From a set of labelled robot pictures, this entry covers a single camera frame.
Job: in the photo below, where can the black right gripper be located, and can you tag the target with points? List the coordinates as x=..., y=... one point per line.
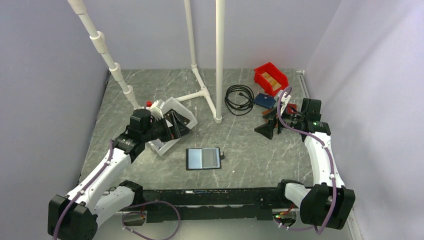
x=267, y=129

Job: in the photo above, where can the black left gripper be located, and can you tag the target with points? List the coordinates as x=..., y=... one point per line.
x=181, y=129

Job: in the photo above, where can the gold card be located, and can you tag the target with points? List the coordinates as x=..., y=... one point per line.
x=275, y=85
x=267, y=77

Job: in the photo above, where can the black leather card holder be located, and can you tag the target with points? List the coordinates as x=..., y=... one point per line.
x=207, y=158

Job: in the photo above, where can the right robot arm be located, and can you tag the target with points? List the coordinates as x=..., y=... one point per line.
x=327, y=203

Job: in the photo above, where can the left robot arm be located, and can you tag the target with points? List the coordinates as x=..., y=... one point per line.
x=79, y=214

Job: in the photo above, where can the brown leather card holder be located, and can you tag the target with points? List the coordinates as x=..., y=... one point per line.
x=270, y=113

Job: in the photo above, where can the blue leather card holder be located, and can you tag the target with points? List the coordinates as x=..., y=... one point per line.
x=264, y=100

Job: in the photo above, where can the red leather card holder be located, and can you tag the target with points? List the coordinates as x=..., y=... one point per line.
x=291, y=109

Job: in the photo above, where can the gold card in bin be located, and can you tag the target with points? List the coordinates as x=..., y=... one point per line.
x=275, y=85

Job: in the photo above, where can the white plastic divided tray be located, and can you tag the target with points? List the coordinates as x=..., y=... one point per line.
x=161, y=147

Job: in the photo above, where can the red plastic bin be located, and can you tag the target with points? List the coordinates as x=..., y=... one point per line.
x=275, y=73

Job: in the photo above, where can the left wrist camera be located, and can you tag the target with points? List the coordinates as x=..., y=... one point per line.
x=156, y=109

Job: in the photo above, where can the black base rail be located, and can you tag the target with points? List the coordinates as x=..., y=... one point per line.
x=260, y=203

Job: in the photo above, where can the white PVC pipe frame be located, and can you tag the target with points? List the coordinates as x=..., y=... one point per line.
x=186, y=13

